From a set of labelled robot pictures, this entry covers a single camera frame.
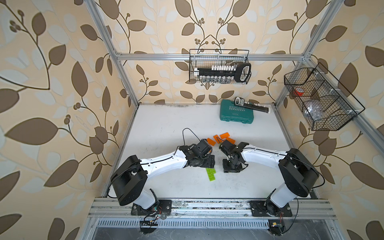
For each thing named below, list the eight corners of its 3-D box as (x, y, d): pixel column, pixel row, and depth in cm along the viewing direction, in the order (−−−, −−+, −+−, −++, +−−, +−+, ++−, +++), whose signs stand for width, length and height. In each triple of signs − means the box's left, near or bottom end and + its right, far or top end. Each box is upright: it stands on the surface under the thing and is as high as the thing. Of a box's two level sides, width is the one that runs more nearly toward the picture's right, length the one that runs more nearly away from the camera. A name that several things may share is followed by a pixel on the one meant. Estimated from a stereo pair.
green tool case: (221, 123, 111) (221, 118, 106) (218, 104, 124) (219, 99, 120) (253, 123, 111) (255, 118, 106) (247, 104, 124) (249, 99, 120)
